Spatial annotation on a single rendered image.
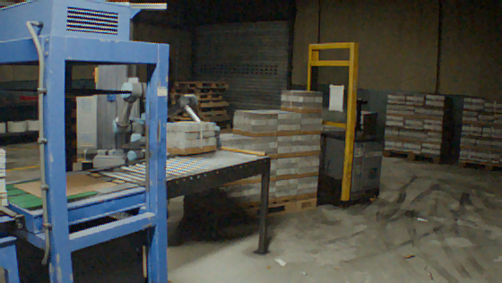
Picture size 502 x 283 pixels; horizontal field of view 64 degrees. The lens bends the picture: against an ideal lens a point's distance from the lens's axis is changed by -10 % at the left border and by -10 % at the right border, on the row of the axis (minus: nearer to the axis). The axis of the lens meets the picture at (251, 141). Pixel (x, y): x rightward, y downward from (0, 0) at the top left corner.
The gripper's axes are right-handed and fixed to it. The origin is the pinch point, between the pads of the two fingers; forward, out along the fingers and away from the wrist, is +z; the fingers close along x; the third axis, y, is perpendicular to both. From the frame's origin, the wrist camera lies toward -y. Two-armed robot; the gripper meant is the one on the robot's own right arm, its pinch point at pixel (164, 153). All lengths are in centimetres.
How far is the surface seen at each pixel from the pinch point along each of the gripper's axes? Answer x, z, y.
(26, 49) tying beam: -74, -153, 65
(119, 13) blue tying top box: -78, -104, 84
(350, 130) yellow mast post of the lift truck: -70, 210, 4
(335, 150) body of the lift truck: -41, 236, -21
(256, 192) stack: -6, 118, -52
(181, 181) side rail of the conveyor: -67, -53, -8
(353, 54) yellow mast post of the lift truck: -77, 210, 87
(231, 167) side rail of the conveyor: -67, -3, -7
